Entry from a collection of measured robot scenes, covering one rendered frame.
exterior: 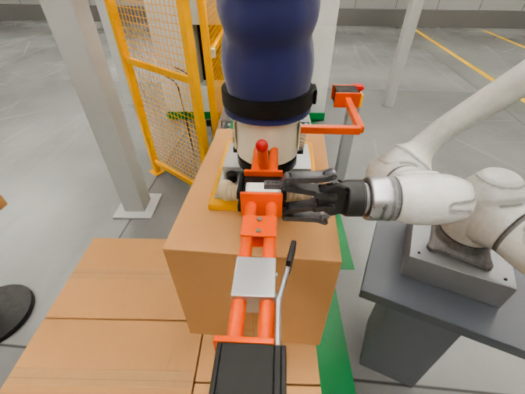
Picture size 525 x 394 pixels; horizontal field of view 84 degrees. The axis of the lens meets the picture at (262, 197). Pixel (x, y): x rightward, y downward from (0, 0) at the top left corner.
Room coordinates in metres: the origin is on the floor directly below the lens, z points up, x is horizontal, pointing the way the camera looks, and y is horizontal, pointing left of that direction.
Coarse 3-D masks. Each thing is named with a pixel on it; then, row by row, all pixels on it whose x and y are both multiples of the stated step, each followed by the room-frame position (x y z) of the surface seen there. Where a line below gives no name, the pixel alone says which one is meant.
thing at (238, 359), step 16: (224, 336) 0.16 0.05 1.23; (240, 336) 0.16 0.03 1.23; (224, 352) 0.14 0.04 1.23; (240, 352) 0.14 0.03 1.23; (256, 352) 0.14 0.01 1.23; (272, 352) 0.14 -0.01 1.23; (224, 368) 0.13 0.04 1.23; (240, 368) 0.13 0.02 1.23; (256, 368) 0.13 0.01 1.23; (272, 368) 0.13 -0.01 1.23; (224, 384) 0.11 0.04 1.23; (240, 384) 0.11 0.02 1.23; (256, 384) 0.11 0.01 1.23; (272, 384) 0.11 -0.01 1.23
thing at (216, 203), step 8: (232, 144) 0.86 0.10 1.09; (224, 152) 0.81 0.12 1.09; (216, 176) 0.68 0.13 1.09; (224, 176) 0.68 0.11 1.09; (232, 176) 0.64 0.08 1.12; (216, 184) 0.64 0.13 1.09; (216, 192) 0.60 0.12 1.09; (216, 200) 0.58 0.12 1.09; (216, 208) 0.56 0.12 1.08; (224, 208) 0.56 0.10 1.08; (232, 208) 0.55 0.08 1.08
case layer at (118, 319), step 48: (96, 240) 0.93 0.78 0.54; (144, 240) 0.93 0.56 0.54; (96, 288) 0.67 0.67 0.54; (144, 288) 0.67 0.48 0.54; (48, 336) 0.48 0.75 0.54; (96, 336) 0.48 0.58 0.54; (144, 336) 0.48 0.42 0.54; (192, 336) 0.48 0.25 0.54; (48, 384) 0.33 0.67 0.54; (96, 384) 0.33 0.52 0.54; (144, 384) 0.33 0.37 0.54; (192, 384) 0.33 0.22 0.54; (288, 384) 0.33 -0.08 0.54
